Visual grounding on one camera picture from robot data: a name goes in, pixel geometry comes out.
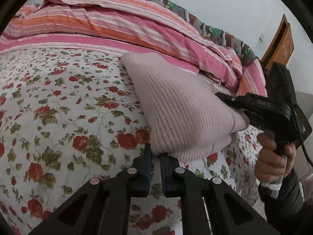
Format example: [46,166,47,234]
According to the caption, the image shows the pink knitted sweater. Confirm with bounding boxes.
[121,52,249,162]

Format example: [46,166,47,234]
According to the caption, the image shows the person's right hand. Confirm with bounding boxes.
[255,133,296,183]

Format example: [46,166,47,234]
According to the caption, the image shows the white cabinet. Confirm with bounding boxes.
[294,91,312,179]

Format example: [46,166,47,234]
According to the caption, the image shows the dark floral patterned blanket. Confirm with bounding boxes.
[145,0,258,67]

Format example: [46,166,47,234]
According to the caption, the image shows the brown wooden door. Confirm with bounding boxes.
[261,14,294,70]

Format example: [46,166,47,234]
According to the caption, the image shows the white floral bed sheet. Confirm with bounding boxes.
[1,48,261,234]

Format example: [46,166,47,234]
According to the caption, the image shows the pink orange striped quilt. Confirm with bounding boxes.
[1,0,267,96]

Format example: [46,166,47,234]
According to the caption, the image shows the black cable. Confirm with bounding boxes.
[296,117,313,169]

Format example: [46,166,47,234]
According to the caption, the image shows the white wall switch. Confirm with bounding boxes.
[259,34,264,42]

